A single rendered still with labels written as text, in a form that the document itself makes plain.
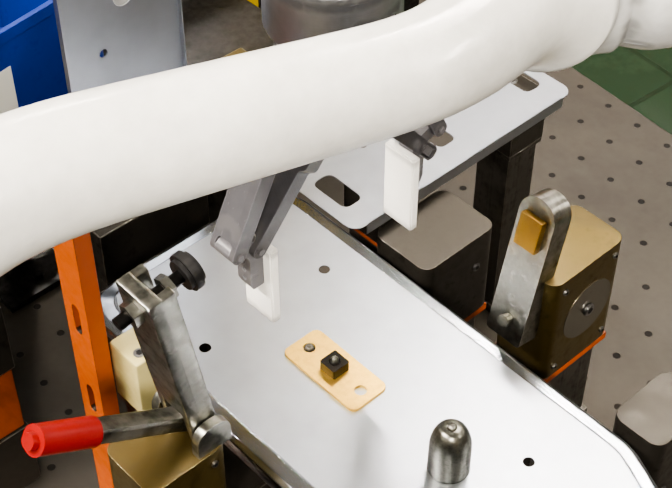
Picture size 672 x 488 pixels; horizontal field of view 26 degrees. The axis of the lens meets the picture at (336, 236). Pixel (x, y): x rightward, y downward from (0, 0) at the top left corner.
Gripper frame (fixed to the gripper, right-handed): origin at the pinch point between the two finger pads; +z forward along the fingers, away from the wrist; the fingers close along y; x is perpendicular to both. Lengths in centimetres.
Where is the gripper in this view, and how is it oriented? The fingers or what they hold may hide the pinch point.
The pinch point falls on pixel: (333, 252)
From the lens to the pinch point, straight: 106.2
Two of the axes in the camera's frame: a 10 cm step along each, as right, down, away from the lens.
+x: -6.8, -5.2, 5.2
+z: 0.0, 7.1, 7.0
